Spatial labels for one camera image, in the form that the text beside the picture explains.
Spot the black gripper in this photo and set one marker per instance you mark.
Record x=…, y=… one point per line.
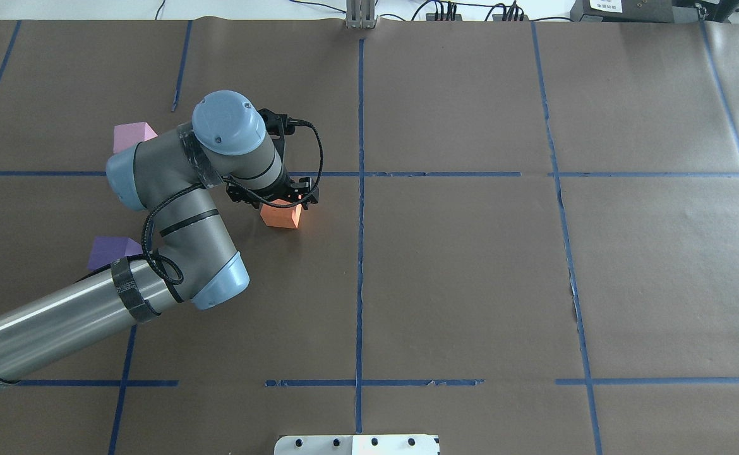
x=276, y=192

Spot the orange cube block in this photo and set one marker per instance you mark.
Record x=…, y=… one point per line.
x=285, y=218

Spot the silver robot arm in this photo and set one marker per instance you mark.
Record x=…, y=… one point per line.
x=187, y=252

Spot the pink cube block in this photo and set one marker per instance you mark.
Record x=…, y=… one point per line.
x=130, y=134

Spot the black power strip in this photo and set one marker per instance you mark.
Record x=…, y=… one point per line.
x=460, y=11

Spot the purple cube block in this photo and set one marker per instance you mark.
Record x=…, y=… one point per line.
x=107, y=249

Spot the brown paper table cover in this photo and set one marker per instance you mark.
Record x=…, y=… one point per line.
x=527, y=240

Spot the black desktop box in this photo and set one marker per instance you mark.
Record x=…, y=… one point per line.
x=652, y=11

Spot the aluminium frame post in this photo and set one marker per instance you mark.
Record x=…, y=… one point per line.
x=361, y=14

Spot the white camera pole with base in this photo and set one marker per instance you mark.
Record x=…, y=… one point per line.
x=359, y=444

